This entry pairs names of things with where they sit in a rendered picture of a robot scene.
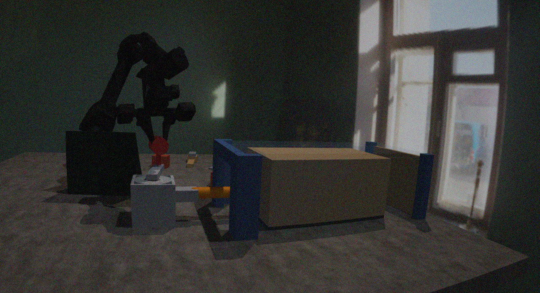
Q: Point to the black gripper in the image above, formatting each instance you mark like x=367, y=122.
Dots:
x=184, y=112

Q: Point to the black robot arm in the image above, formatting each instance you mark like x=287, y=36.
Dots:
x=101, y=117

